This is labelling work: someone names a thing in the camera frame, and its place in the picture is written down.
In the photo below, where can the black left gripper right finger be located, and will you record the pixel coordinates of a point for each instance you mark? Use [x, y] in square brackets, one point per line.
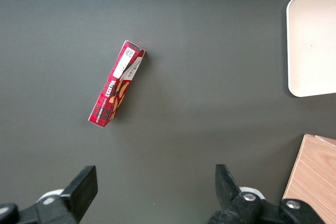
[228, 195]

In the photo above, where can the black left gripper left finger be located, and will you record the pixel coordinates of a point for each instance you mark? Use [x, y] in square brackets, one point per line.
[78, 195]

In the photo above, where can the cream plastic tray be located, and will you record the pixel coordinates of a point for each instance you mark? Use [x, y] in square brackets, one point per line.
[315, 45]

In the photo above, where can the wooden drawer cabinet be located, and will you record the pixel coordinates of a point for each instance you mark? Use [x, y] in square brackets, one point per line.
[315, 176]

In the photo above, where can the red tartan shortbread cookie box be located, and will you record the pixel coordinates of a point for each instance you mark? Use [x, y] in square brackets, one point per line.
[115, 87]

